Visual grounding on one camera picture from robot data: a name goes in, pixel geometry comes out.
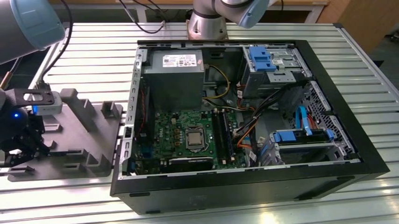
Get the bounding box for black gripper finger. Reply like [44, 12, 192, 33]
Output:
[0, 148, 36, 168]
[29, 130, 51, 157]

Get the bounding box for grey plastic parts rack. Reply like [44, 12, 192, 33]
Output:
[7, 88, 124, 182]

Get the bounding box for blue expansion slot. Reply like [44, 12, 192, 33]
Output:
[140, 145, 153, 160]

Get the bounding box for green motherboard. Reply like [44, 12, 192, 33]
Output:
[132, 108, 251, 175]

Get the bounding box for black graphics card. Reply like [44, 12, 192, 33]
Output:
[161, 155, 216, 174]

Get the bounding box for metal CPU socket cover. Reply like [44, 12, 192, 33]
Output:
[184, 126, 209, 154]

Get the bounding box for silver CPU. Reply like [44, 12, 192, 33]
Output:
[188, 133, 204, 146]

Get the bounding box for grey power supply unit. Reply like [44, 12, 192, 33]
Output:
[141, 49, 207, 113]

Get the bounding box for black PC case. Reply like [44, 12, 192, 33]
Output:
[109, 39, 391, 215]

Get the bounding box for blue plastic drive latch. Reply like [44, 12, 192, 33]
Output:
[248, 46, 279, 73]

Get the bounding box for metal optical drive cage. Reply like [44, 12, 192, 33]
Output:
[241, 44, 313, 100]

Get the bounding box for metal disk bay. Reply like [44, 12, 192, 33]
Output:
[268, 129, 355, 165]

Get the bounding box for hard disk blue carrier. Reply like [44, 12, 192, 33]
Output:
[269, 129, 336, 147]

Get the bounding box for wooden desk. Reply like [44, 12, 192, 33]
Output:
[115, 0, 331, 24]

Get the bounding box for wooden cabinet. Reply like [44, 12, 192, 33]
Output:
[316, 0, 399, 56]

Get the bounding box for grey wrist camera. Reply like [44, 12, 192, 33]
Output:
[13, 88, 64, 115]

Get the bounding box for black camera cable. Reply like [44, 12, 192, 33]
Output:
[39, 0, 75, 92]

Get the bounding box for orange wires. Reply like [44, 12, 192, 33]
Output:
[233, 116, 260, 150]

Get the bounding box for yellow wires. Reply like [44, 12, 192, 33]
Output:
[201, 64, 232, 101]

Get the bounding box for blue plastic bracket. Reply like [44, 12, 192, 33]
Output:
[259, 141, 272, 163]

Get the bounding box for black cable bundle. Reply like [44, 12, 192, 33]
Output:
[232, 81, 309, 137]

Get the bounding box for blue SATA cable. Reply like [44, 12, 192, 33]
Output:
[295, 105, 315, 136]

